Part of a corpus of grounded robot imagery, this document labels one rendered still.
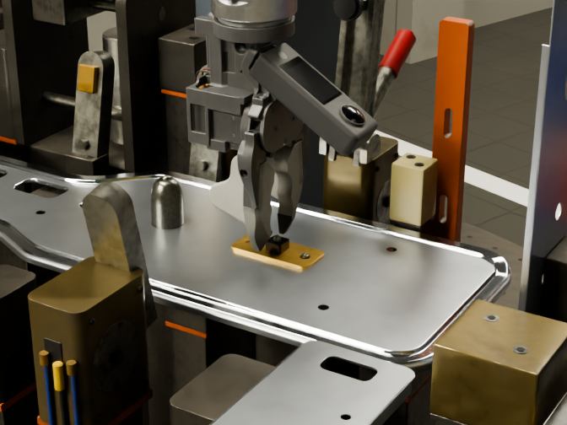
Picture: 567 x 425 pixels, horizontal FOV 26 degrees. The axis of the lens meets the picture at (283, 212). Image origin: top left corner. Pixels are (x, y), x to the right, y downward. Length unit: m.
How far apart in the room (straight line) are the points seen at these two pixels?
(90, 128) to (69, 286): 0.42
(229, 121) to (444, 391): 0.33
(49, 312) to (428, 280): 0.34
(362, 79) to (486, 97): 3.43
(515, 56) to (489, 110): 0.67
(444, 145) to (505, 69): 3.76
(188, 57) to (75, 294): 0.44
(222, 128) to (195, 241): 0.13
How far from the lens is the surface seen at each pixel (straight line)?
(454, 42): 1.16
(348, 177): 1.24
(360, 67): 1.22
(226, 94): 1.08
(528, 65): 5.02
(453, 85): 1.17
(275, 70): 1.06
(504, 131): 4.30
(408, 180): 1.18
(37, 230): 1.21
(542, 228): 0.96
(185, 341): 1.18
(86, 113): 1.40
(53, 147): 1.51
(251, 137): 1.06
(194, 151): 1.34
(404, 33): 1.30
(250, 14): 1.04
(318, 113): 1.05
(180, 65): 1.37
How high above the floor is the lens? 1.51
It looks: 25 degrees down
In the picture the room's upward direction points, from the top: straight up
